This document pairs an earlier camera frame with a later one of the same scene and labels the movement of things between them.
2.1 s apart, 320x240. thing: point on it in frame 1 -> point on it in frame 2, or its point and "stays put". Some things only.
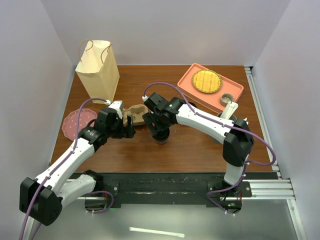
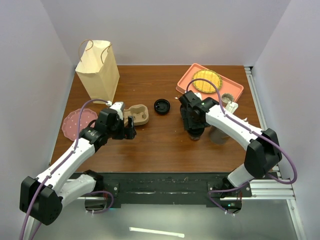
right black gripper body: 151,117 -> 189,122
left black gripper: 126,132 stays put
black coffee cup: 162,142 -> 195,134
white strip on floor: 157,232 stays put
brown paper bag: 98,70 stays put
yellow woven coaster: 207,81 stays put
